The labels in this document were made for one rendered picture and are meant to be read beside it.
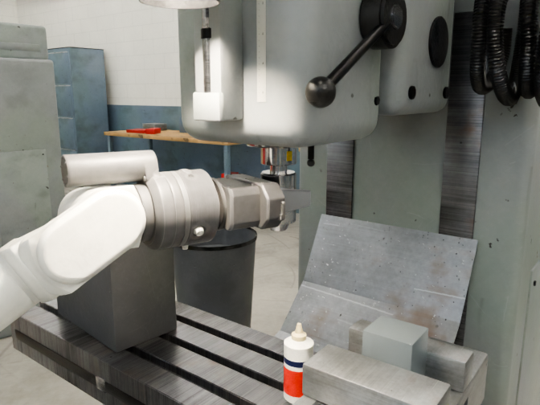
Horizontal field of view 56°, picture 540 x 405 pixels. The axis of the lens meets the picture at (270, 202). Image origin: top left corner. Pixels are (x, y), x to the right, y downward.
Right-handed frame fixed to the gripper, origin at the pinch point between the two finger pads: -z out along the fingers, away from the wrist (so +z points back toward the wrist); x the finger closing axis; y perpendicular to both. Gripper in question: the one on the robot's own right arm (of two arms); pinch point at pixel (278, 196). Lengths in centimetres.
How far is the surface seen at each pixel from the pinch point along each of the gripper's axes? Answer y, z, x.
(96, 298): 19.9, 17.7, 26.6
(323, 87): -13.7, 6.2, -16.3
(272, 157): -5.5, 1.9, -1.5
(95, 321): 24.5, 17.9, 27.8
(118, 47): -81, -199, 714
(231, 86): -13.9, 10.1, -5.5
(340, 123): -10.0, -1.6, -10.0
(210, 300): 89, -70, 163
